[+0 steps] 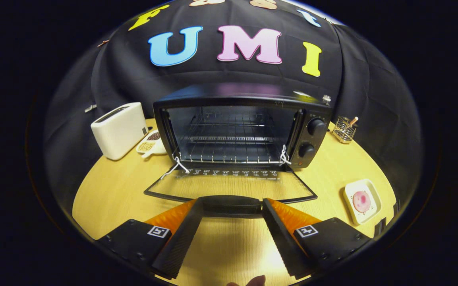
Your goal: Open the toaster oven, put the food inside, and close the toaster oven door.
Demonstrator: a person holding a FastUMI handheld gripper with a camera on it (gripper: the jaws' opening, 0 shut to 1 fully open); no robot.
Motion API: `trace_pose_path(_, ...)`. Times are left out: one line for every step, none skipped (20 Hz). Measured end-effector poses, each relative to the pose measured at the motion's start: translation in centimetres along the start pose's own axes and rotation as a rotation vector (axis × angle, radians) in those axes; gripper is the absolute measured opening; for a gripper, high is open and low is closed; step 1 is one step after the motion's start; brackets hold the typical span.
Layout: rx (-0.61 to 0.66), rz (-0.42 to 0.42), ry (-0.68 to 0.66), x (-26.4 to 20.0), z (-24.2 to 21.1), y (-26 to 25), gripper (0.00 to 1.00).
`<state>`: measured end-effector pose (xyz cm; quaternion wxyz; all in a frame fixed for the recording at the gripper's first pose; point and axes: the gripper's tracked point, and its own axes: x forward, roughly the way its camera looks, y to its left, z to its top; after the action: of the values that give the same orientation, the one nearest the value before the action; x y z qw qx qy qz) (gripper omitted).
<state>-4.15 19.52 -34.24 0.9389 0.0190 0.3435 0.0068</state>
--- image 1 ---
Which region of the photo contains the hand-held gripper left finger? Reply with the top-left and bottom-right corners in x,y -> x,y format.
96,198 -> 204,279

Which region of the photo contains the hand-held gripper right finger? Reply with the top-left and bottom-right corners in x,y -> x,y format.
262,198 -> 373,279

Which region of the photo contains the pink ham slice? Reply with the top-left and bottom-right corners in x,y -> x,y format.
352,191 -> 371,213

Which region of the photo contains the cream square plate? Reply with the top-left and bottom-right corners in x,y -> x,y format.
343,178 -> 382,226

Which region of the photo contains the black toaster oven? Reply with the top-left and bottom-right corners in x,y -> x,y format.
144,83 -> 332,218

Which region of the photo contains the white bread toaster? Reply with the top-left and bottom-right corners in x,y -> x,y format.
91,102 -> 149,161

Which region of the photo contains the white divided dish with beans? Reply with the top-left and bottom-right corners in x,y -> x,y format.
136,129 -> 168,158

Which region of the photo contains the black chair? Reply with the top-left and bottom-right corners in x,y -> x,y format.
373,200 -> 401,238

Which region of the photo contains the black backdrop cloth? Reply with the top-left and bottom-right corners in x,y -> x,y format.
44,0 -> 424,199

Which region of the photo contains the wire basket holder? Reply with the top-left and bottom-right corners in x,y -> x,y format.
332,116 -> 359,144

